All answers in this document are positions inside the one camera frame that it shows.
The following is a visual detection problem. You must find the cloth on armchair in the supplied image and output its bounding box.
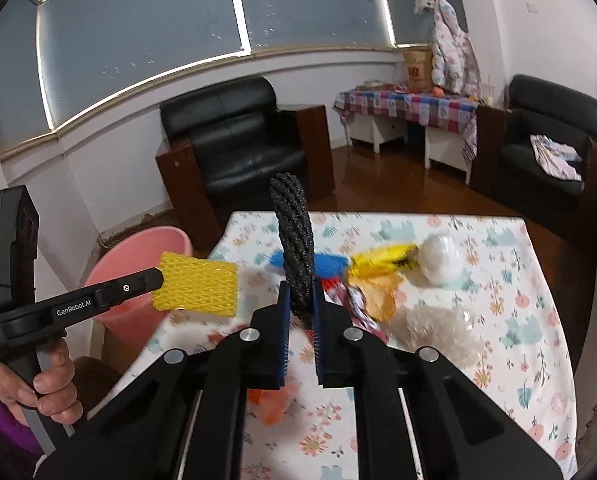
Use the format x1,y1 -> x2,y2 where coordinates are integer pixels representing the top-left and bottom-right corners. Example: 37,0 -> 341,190
530,134 -> 582,182

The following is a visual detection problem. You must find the yellow black snack wrapper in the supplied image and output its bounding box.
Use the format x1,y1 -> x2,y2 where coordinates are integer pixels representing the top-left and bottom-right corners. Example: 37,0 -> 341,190
347,244 -> 419,278

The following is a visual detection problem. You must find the white bench table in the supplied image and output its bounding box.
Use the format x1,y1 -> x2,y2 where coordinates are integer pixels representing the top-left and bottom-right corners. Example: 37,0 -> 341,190
344,114 -> 471,184

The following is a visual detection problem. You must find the orange plastic scrap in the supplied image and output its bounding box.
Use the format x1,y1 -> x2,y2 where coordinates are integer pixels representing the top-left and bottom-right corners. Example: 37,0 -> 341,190
248,382 -> 299,426

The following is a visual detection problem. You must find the floral tablecloth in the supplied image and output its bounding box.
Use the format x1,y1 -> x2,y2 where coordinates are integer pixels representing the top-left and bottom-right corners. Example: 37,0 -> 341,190
120,212 -> 577,479

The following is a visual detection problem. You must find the hanging floral jacket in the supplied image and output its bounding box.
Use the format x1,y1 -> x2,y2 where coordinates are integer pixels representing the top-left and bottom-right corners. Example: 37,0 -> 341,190
413,0 -> 481,101

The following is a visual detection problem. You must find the blue foam net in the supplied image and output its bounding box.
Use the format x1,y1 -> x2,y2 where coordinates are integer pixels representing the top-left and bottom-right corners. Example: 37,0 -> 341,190
269,250 -> 349,280

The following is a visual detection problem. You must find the black leather armchair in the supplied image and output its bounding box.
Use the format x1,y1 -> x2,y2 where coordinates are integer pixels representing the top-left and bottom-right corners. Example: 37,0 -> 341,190
470,75 -> 597,246
155,76 -> 335,249

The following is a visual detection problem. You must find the left hand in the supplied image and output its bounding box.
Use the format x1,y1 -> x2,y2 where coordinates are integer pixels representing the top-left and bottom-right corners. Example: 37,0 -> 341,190
0,338 -> 84,427

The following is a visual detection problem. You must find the pink plastic bucket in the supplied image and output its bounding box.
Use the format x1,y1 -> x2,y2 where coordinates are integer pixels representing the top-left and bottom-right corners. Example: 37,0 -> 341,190
86,226 -> 192,351

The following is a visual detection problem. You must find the black foam net sleeve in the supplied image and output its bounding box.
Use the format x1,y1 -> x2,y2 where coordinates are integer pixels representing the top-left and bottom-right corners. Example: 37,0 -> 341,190
270,174 -> 315,328

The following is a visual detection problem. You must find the yellow foam net sleeve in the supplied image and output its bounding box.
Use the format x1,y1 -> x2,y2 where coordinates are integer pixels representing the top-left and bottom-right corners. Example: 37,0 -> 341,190
152,252 -> 238,318

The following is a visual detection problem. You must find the orange paper scrap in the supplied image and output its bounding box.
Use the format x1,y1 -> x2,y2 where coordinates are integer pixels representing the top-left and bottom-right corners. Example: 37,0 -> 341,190
349,273 -> 404,322

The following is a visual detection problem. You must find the white plastic ball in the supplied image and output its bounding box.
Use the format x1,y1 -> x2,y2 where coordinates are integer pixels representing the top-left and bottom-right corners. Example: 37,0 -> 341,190
418,233 -> 463,286

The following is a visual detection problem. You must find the purple sleeve forearm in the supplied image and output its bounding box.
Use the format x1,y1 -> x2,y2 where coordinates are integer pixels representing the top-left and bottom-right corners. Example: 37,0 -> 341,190
0,402 -> 42,479

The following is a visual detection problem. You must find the clear bubble wrap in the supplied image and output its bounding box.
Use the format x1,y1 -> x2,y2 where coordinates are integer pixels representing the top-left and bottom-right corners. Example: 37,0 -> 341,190
387,304 -> 483,368

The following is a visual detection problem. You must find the checkered cloth on bench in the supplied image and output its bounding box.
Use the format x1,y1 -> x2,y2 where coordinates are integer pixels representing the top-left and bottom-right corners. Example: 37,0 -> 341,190
333,90 -> 479,162

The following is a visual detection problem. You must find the brown paper bag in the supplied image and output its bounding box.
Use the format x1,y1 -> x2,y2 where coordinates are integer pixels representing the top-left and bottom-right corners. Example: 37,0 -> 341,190
403,48 -> 433,93

